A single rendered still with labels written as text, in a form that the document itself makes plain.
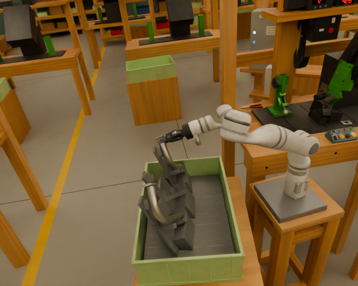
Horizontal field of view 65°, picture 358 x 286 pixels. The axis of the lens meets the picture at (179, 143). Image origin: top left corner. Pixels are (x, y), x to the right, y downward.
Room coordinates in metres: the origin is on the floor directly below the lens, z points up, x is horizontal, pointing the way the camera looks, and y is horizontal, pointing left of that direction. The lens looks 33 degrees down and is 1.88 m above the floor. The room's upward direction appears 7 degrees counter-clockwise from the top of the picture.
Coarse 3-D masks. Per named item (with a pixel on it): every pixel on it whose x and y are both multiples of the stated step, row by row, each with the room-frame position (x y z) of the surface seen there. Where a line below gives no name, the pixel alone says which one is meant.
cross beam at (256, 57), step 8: (328, 40) 2.04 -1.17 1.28; (336, 40) 2.02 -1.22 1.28; (344, 40) 2.01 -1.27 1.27; (272, 48) 2.01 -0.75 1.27; (312, 48) 1.99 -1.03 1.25; (320, 48) 1.99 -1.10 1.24; (328, 48) 2.00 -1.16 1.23; (336, 48) 2.00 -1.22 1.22; (344, 48) 2.01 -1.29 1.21; (240, 56) 1.95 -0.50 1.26; (248, 56) 1.95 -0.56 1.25; (256, 56) 1.96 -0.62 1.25; (264, 56) 1.96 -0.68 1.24; (272, 56) 1.97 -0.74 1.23; (312, 56) 1.99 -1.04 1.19; (240, 64) 1.95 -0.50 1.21; (248, 64) 1.95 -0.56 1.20; (256, 64) 1.96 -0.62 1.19
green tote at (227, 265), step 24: (192, 168) 1.22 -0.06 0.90; (216, 168) 1.21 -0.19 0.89; (144, 192) 1.01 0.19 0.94; (144, 216) 0.91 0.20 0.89; (144, 240) 0.82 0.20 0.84; (240, 240) 0.67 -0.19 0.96; (144, 264) 0.62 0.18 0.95; (168, 264) 0.62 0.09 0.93; (192, 264) 0.62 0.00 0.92; (216, 264) 0.61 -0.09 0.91; (240, 264) 0.61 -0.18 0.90
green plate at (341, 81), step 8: (344, 64) 1.59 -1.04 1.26; (352, 64) 1.53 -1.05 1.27; (336, 72) 1.62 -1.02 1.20; (344, 72) 1.56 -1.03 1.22; (336, 80) 1.59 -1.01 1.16; (344, 80) 1.53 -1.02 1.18; (352, 80) 1.54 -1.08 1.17; (328, 88) 1.62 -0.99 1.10; (336, 88) 1.56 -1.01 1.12; (344, 88) 1.54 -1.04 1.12
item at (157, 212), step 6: (144, 186) 0.78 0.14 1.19; (150, 186) 0.78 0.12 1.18; (150, 192) 0.77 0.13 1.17; (150, 198) 0.75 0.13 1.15; (156, 198) 0.75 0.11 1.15; (150, 204) 0.74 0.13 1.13; (156, 204) 0.73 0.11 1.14; (156, 210) 0.72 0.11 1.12; (156, 216) 0.71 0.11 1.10; (162, 216) 0.72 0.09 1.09; (168, 216) 0.76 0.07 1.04; (174, 216) 0.78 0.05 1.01; (180, 216) 0.81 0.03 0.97; (162, 222) 0.71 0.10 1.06; (168, 222) 0.73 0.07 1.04
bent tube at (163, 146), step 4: (160, 136) 1.10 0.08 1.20; (164, 136) 1.12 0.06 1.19; (160, 144) 1.09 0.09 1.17; (164, 144) 1.08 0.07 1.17; (164, 148) 1.07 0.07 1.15; (164, 152) 1.06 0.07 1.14; (168, 152) 1.06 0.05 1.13; (164, 156) 1.05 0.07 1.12; (168, 156) 1.05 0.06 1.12; (168, 160) 1.04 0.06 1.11; (172, 160) 1.05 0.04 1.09; (168, 164) 1.04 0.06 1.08; (172, 164) 1.04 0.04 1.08; (176, 164) 1.09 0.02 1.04; (180, 164) 1.17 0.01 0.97; (172, 168) 1.04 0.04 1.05; (176, 168) 1.06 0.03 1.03; (180, 168) 1.15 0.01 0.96
